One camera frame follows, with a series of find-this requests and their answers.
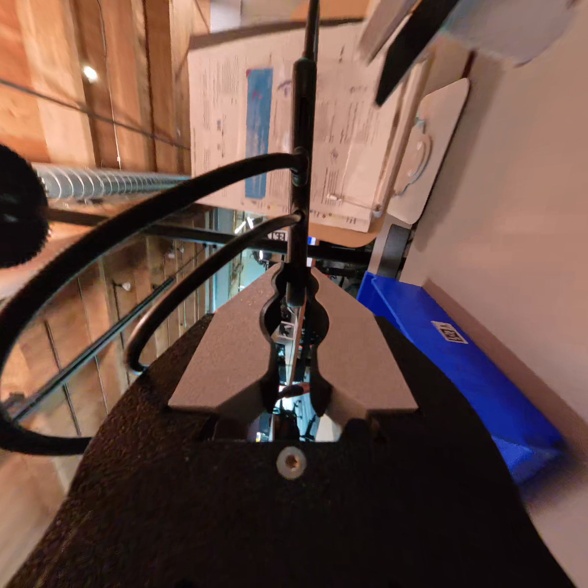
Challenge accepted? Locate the white instruction sheet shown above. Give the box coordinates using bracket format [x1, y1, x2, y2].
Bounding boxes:
[312, 41, 414, 232]

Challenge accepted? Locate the blue plastic bin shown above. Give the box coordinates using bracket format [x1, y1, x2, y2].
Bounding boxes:
[356, 271, 567, 487]

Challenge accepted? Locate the silver ventilation duct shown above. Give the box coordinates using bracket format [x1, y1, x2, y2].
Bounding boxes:
[32, 163, 190, 201]

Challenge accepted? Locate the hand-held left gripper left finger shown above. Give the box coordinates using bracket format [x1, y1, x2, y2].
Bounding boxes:
[167, 264, 289, 422]

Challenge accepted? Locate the laminated exercise sheet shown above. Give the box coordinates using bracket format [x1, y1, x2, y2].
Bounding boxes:
[188, 51, 331, 217]

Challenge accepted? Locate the black usb hub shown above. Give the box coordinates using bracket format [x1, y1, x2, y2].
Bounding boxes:
[287, 57, 319, 309]

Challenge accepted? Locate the black USB plug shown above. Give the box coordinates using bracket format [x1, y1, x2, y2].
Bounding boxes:
[125, 212, 304, 374]

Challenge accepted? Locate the thick black usb cable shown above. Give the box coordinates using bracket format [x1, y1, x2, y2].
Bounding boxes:
[0, 152, 308, 456]

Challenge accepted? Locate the black pole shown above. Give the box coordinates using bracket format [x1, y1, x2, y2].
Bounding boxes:
[374, 0, 460, 106]

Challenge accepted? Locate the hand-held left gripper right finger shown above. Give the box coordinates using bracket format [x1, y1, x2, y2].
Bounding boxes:
[305, 268, 420, 422]

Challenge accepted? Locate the black hub tail cable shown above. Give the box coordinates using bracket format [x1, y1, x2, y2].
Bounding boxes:
[303, 0, 321, 61]

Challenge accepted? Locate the wooden document stand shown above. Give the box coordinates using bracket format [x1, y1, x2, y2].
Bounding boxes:
[187, 18, 474, 249]

